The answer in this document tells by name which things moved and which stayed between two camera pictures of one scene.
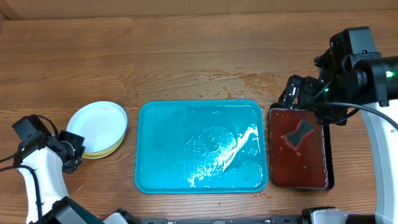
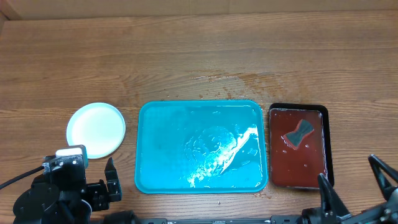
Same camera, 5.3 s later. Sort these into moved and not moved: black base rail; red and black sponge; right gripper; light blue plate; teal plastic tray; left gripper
Moved: light blue plate; right gripper; left gripper
Not moved: black base rail; teal plastic tray; red and black sponge
